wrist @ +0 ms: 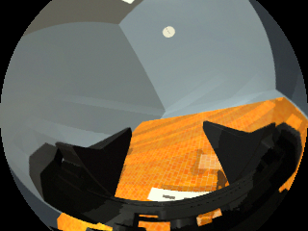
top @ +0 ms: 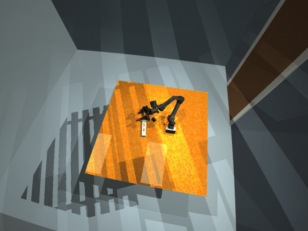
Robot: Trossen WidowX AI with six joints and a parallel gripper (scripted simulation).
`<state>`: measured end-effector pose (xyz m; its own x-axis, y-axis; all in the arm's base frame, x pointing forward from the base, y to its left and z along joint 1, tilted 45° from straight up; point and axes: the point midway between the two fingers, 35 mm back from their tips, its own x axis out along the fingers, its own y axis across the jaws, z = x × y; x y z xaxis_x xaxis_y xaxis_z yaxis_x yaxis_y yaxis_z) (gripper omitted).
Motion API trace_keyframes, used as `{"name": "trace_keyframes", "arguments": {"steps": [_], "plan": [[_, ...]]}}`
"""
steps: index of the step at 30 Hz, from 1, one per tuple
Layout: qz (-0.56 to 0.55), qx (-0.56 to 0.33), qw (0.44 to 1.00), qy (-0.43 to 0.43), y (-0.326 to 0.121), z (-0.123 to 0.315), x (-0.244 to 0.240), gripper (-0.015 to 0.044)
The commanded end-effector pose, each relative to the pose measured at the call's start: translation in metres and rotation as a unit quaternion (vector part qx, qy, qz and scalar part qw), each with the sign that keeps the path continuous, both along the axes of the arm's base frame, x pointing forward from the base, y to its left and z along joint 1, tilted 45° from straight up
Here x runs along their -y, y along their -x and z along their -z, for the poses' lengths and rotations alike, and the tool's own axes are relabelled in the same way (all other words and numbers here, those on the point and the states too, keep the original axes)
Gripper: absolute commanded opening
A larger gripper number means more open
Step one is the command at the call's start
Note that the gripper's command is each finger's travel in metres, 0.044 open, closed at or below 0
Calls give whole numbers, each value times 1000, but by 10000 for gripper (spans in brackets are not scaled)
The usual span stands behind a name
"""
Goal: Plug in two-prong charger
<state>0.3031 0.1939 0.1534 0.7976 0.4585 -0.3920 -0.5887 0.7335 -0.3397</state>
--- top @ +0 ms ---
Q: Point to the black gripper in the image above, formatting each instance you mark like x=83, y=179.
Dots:
x=147, y=114

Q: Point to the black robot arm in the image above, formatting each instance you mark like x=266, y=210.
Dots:
x=161, y=107

